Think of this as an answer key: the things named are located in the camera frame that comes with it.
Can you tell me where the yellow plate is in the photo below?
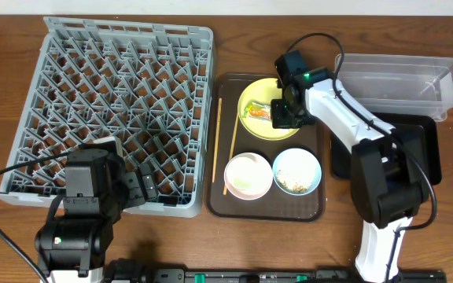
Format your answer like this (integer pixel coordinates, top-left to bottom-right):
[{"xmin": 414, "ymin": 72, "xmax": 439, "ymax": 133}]
[{"xmin": 238, "ymin": 78, "xmax": 298, "ymax": 141}]

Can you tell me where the right wooden chopstick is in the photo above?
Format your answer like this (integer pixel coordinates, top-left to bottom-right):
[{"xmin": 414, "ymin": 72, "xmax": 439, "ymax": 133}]
[{"xmin": 223, "ymin": 115, "xmax": 239, "ymax": 196}]

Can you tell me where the wooden chopstick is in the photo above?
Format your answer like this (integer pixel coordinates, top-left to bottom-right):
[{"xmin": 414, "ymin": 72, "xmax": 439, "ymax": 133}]
[
  {"xmin": 223, "ymin": 115, "xmax": 239, "ymax": 196},
  {"xmin": 212, "ymin": 97, "xmax": 223, "ymax": 183}
]

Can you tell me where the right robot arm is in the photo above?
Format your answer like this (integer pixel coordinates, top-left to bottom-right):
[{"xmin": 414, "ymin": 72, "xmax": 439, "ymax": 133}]
[{"xmin": 271, "ymin": 50, "xmax": 434, "ymax": 282}]

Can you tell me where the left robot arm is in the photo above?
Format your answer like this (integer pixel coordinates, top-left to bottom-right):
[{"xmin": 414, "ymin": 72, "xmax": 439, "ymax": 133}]
[{"xmin": 35, "ymin": 138, "xmax": 157, "ymax": 282}]

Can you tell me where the light blue bowl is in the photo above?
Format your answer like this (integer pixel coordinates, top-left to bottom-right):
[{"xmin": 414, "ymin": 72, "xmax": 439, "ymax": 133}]
[{"xmin": 272, "ymin": 148, "xmax": 322, "ymax": 197}]

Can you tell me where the grey plastic dish rack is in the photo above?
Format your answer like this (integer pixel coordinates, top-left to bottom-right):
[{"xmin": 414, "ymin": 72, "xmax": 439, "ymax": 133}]
[{"xmin": 0, "ymin": 17, "xmax": 215, "ymax": 218}]

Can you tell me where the orange green snack wrapper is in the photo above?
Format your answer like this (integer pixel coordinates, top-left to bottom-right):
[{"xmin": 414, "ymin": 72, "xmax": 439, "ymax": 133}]
[{"xmin": 243, "ymin": 101, "xmax": 271, "ymax": 121}]

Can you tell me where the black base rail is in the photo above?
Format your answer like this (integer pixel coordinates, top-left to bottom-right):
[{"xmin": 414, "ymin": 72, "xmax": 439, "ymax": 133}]
[{"xmin": 104, "ymin": 258, "xmax": 447, "ymax": 283}]

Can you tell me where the dark brown serving tray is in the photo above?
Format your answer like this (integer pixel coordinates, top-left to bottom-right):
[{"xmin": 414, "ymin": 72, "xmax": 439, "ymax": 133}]
[{"xmin": 205, "ymin": 73, "xmax": 326, "ymax": 222}]

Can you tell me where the white pink cup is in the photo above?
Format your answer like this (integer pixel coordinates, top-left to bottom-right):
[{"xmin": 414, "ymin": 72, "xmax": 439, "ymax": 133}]
[{"xmin": 223, "ymin": 153, "xmax": 273, "ymax": 200}]

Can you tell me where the left wooden chopstick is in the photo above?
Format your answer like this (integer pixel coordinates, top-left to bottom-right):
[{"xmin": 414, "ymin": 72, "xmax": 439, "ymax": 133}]
[{"xmin": 212, "ymin": 97, "xmax": 223, "ymax": 183}]

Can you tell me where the clear plastic bin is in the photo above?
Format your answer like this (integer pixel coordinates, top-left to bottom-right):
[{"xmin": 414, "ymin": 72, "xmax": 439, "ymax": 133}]
[{"xmin": 335, "ymin": 53, "xmax": 453, "ymax": 122}]

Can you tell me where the black waste tray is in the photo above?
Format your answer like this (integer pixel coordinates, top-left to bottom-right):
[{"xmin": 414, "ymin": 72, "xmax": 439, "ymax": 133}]
[{"xmin": 330, "ymin": 112, "xmax": 442, "ymax": 185}]

